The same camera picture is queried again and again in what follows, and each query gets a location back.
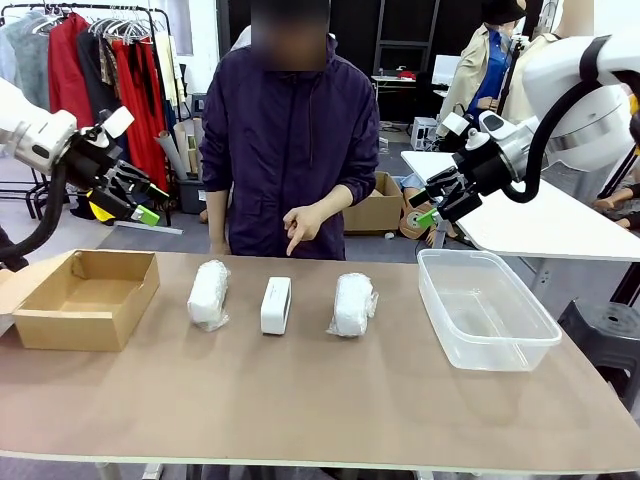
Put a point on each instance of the unwrapped white clock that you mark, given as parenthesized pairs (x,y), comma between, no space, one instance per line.
(276,310)

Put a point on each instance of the black plastic stool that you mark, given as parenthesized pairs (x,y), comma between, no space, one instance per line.
(610,330)

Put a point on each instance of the dark sleeved bystander arm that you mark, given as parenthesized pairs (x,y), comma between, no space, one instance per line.
(12,250)

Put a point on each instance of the red coat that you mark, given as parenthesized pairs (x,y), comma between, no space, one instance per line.
(67,75)

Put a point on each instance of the beige hanging fabric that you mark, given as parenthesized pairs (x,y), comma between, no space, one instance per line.
(165,70)

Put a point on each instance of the red pleated dress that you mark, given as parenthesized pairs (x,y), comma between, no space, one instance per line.
(140,110)

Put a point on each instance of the open cardboard box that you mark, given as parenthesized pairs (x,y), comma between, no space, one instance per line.
(375,210)

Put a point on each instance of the brown cardboard box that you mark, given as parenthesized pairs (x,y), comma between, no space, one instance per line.
(65,325)

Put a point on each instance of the person in purple jacket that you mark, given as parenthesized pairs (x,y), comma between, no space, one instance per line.
(290,150)

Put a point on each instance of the black garment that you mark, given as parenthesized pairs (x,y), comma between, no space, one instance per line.
(92,75)

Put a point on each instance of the person's left hand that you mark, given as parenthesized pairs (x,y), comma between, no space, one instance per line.
(310,220)

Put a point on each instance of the grey fuzzy garment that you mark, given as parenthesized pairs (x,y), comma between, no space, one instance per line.
(30,60)

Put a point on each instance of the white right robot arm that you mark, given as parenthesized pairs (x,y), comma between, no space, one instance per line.
(575,100)

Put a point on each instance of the clear plastic container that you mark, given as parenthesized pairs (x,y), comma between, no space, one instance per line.
(480,352)

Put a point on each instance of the white computer case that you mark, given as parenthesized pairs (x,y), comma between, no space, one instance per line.
(425,131)

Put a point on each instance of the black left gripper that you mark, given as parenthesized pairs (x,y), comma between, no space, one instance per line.
(92,160)

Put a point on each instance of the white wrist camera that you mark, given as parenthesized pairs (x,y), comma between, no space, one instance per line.
(119,122)
(456,123)

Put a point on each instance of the mannequin in beige coat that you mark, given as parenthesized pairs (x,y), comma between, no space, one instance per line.
(472,75)

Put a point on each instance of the skin-coloured mannequin limbs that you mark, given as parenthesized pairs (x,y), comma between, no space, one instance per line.
(617,205)

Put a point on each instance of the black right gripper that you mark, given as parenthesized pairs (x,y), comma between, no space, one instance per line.
(485,167)

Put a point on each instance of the white side table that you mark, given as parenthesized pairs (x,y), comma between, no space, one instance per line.
(525,235)

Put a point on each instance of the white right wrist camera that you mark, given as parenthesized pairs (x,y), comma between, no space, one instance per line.
(456,123)

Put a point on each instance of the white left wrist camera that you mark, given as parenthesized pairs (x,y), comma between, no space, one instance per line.
(119,122)

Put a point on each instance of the tan cardboard tube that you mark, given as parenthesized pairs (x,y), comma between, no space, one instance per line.
(186,147)

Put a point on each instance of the black tripod stand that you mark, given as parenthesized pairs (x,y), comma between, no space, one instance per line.
(617,172)

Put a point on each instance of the person's right hand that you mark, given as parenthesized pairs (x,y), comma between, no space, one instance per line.
(220,248)

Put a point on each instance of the white monitor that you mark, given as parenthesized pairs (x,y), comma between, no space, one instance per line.
(445,70)

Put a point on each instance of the mannequin in beige vest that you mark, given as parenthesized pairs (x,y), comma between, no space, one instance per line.
(512,100)

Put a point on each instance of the dark storage bin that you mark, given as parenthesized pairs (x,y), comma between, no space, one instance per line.
(192,196)

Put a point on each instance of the metal bar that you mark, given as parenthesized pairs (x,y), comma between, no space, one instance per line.
(150,228)

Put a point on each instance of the grey cardboard tube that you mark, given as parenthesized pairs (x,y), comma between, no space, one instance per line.
(172,157)

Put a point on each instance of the bubble-wrapped white clock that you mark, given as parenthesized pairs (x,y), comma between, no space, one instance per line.
(350,305)
(207,295)

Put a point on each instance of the black clothes rack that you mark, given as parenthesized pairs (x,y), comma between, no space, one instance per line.
(75,7)

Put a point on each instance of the yellow floor object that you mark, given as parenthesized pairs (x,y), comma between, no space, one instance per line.
(102,210)

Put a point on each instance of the black bucket hat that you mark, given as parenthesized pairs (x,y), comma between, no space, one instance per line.
(502,10)

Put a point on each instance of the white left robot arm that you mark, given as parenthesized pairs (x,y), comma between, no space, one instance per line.
(30,135)

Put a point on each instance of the person's right forearm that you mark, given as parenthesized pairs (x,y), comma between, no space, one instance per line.
(219,215)

